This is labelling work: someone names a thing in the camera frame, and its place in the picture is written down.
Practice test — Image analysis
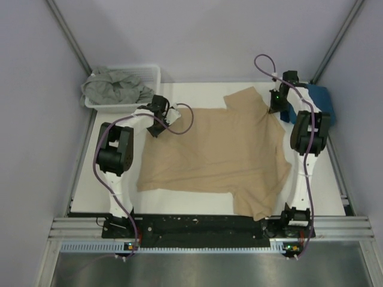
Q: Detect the right aluminium frame post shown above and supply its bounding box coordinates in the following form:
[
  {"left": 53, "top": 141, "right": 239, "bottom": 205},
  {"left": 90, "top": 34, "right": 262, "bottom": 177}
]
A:
[{"left": 309, "top": 0, "right": 366, "bottom": 84}]

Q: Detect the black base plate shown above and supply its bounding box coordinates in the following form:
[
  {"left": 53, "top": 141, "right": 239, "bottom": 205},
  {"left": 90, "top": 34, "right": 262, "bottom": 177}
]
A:
[{"left": 102, "top": 213, "right": 315, "bottom": 248}]

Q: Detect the aluminium frame post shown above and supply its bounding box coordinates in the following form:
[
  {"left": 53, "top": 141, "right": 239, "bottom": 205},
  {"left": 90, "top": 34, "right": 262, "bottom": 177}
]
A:
[
  {"left": 44, "top": 0, "right": 92, "bottom": 75},
  {"left": 309, "top": 0, "right": 366, "bottom": 84}
]

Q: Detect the grey slotted cable duct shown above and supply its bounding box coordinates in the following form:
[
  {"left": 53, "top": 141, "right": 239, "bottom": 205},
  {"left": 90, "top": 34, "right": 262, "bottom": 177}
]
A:
[{"left": 60, "top": 241, "right": 286, "bottom": 255}]

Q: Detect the left aluminium frame post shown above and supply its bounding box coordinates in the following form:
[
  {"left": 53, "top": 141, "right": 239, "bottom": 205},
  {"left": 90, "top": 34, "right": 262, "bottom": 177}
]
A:
[{"left": 44, "top": 0, "right": 92, "bottom": 75}]

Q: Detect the grey t shirt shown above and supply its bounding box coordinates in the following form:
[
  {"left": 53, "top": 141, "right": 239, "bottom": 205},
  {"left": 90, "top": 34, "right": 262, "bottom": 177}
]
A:
[{"left": 81, "top": 66, "right": 155, "bottom": 105}]

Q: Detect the white plastic basket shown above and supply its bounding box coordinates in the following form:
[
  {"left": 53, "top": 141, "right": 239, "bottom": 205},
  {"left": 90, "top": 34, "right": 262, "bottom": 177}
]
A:
[{"left": 80, "top": 65, "right": 161, "bottom": 114}]

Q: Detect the folded blue t shirt stack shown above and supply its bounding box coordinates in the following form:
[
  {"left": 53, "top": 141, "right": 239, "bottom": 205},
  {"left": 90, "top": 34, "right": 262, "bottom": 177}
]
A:
[{"left": 280, "top": 84, "right": 336, "bottom": 127}]

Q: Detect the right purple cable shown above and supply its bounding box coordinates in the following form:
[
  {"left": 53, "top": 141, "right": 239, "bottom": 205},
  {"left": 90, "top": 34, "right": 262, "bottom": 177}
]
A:
[{"left": 253, "top": 53, "right": 315, "bottom": 260}]

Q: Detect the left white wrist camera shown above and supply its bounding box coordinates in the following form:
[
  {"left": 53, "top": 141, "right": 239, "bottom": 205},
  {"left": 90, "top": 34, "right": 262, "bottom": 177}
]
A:
[{"left": 165, "top": 103, "right": 181, "bottom": 126}]

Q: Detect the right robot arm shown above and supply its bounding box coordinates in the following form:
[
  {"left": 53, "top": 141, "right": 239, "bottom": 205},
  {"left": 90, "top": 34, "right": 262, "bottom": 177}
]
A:
[{"left": 269, "top": 71, "right": 331, "bottom": 237}]

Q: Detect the beige t shirt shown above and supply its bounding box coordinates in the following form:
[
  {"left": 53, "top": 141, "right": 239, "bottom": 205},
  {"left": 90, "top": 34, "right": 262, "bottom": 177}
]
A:
[{"left": 137, "top": 87, "right": 291, "bottom": 221}]

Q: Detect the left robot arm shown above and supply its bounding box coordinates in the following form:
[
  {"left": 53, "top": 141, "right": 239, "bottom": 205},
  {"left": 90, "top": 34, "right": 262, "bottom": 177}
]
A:
[{"left": 93, "top": 95, "right": 181, "bottom": 237}]

